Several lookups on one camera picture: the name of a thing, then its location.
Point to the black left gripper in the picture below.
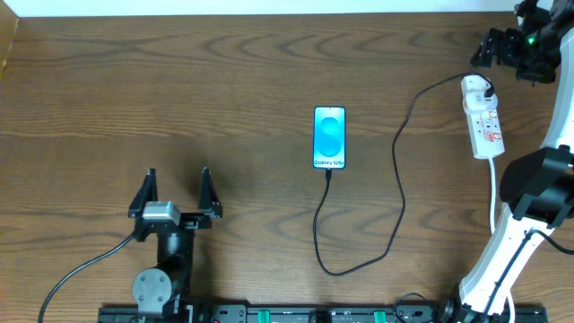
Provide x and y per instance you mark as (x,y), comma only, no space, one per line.
(187,222)

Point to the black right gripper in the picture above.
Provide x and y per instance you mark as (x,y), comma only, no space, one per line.
(508,46)

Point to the blue samsung galaxy phone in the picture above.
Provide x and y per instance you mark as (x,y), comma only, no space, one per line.
(329,138)

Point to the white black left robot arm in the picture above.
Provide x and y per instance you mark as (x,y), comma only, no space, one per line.
(157,290)

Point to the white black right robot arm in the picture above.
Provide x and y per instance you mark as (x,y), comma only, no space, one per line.
(536,190)

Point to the white power strip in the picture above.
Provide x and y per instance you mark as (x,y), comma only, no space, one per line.
(485,134)

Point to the white usb wall charger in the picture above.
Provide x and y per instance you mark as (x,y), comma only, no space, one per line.
(478,95)

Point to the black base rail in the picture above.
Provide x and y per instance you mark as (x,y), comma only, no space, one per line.
(235,313)

